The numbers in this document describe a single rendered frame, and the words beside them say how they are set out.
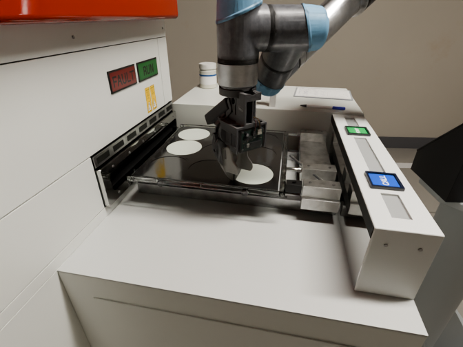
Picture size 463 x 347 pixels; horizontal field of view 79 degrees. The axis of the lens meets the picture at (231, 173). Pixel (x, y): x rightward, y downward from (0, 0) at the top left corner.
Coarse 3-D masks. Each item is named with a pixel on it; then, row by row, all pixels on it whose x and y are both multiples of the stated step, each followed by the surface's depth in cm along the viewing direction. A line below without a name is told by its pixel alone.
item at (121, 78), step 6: (132, 66) 70; (114, 72) 63; (120, 72) 65; (126, 72) 67; (132, 72) 70; (114, 78) 63; (120, 78) 65; (126, 78) 67; (132, 78) 70; (114, 84) 63; (120, 84) 65; (126, 84) 68; (114, 90) 63
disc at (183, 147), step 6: (174, 144) 82; (180, 144) 82; (186, 144) 82; (192, 144) 82; (198, 144) 82; (168, 150) 78; (174, 150) 78; (180, 150) 78; (186, 150) 78; (192, 150) 78; (198, 150) 78
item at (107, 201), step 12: (168, 120) 92; (144, 132) 79; (156, 132) 84; (132, 144) 72; (144, 144) 77; (120, 156) 66; (144, 156) 81; (96, 168) 61; (108, 168) 62; (132, 168) 75; (108, 180) 63; (120, 180) 70; (108, 192) 63; (120, 192) 68; (108, 204) 64
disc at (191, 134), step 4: (180, 132) 90; (184, 132) 90; (188, 132) 90; (192, 132) 90; (196, 132) 90; (200, 132) 90; (204, 132) 90; (208, 132) 90; (180, 136) 87; (184, 136) 87; (188, 136) 87; (192, 136) 87; (196, 136) 87; (200, 136) 87; (204, 136) 87
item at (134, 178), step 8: (128, 176) 65; (136, 176) 65; (160, 184) 64; (168, 184) 64; (176, 184) 63; (184, 184) 63; (192, 184) 63; (200, 184) 62; (208, 184) 62; (240, 192) 61; (248, 192) 61; (256, 192) 60; (264, 192) 60; (272, 192) 60; (280, 192) 59
